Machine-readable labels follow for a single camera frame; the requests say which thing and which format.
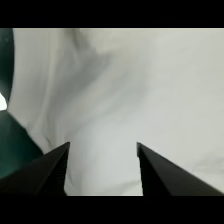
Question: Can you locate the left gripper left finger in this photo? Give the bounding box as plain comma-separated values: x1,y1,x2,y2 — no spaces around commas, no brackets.
0,141,71,197

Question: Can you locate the white garment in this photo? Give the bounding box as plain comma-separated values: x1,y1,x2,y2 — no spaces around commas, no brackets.
7,27,224,197

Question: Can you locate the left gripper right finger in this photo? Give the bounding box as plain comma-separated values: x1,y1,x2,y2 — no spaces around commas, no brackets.
136,141,224,197

